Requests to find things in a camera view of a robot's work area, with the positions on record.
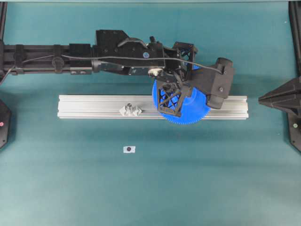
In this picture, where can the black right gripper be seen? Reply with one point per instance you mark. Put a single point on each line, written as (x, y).
(170, 94)

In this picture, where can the large blue plastic gear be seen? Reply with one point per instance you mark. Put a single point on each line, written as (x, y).
(194, 107)

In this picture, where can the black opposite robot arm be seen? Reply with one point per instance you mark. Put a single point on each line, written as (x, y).
(287, 97)

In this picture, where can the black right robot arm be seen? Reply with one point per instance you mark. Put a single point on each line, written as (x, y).
(114, 51)

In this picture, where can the steel shaft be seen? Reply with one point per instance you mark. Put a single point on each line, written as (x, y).
(129, 106)

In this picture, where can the silver shaft bracket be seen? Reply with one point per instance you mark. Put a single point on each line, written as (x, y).
(136, 111)

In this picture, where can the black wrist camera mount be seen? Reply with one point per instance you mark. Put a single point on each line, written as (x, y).
(215, 82)

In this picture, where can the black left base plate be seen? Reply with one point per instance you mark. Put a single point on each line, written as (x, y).
(5, 118)

